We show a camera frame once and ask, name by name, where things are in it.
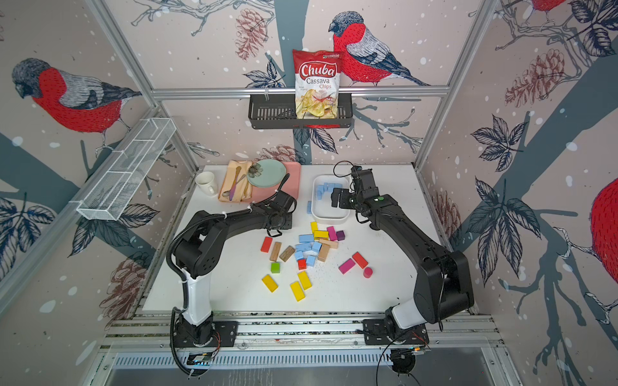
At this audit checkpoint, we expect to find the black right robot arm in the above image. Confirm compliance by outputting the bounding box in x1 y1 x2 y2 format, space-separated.
331 164 475 342

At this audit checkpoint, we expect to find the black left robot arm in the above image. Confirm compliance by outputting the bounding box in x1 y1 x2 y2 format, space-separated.
165 191 297 347

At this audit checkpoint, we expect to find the tan wood block left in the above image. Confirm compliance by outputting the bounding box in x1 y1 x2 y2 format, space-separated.
270 241 282 262

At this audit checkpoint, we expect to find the red rectangular block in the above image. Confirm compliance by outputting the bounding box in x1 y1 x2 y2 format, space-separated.
261 236 273 253

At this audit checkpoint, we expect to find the long light blue block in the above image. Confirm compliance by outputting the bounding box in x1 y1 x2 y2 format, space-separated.
299 234 315 244

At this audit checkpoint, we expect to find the pink plastic tray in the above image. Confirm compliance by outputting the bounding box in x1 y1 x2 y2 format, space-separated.
247 162 301 203

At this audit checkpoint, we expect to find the brown wood block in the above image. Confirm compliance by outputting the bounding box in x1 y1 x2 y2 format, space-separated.
278 245 295 262

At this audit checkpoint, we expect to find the long blue block lower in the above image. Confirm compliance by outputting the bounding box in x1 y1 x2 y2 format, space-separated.
295 242 313 252

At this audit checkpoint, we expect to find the green floral plate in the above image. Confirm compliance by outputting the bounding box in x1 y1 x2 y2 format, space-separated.
247 159 287 188

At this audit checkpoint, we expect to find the yellow striped block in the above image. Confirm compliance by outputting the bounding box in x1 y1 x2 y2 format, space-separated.
313 230 330 240

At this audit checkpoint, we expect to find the white rectangular plastic bin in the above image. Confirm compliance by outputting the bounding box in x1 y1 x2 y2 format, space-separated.
312 175 351 225

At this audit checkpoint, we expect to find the green cube block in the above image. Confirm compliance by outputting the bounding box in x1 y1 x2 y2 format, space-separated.
270 262 281 273

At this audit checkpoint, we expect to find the magenta rectangular block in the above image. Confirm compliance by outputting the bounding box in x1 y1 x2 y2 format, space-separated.
327 226 338 241

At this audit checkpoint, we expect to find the natural wood block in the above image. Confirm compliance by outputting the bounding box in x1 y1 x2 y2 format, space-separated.
317 243 331 262

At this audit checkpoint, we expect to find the pale wood block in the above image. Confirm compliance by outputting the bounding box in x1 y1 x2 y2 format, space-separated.
318 239 339 249

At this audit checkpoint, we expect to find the yellow block front left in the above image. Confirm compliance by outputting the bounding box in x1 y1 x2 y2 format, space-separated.
262 274 278 293

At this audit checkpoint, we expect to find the yellow block front right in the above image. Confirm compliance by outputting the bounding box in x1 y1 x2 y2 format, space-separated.
298 271 312 290

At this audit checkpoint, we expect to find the yellow block front middle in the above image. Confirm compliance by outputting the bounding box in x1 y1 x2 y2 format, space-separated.
290 281 306 302

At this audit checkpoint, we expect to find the red block right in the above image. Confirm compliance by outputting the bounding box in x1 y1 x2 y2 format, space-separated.
352 253 368 269

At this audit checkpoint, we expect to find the white ceramic mug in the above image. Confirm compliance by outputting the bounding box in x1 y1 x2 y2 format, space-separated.
194 171 219 197

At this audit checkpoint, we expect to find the Chuba cassava chips bag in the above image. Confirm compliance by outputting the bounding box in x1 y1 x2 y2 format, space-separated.
292 50 342 119

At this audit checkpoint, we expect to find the purple handled spoon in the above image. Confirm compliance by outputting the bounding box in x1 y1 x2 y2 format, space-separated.
228 167 241 201

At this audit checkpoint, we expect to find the black wire wall basket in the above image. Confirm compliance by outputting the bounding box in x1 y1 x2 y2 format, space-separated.
248 92 354 130

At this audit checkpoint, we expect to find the white wire wall shelf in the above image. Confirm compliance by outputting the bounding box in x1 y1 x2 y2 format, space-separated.
77 117 176 220

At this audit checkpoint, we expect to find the aluminium mounting rail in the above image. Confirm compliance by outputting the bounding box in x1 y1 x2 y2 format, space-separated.
100 313 505 352

